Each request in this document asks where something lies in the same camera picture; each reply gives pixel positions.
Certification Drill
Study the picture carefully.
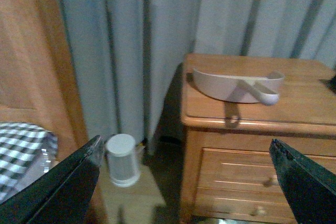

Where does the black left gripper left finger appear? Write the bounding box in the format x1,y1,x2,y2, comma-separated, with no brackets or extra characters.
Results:
1,135,104,223

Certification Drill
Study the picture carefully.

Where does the wooden bed headboard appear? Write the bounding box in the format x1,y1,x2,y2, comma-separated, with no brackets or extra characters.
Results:
1,0,88,161

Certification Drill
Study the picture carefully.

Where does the beige plastic dustpan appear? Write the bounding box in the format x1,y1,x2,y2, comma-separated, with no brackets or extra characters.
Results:
192,67,286,104

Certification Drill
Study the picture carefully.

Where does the grey curtain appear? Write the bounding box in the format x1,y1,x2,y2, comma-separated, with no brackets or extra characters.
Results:
59,0,335,152

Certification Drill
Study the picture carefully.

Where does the black white checkered bedsheet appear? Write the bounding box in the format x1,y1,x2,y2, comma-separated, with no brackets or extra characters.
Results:
1,122,58,202

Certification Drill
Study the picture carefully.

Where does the white cylindrical trash bin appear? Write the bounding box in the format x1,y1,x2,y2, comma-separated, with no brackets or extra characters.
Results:
105,134,141,187

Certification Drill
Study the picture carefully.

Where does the wooden nightstand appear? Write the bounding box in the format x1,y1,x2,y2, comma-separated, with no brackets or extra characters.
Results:
180,54,335,223

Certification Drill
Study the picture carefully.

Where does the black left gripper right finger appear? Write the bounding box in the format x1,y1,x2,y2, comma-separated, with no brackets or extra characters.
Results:
269,139,335,223

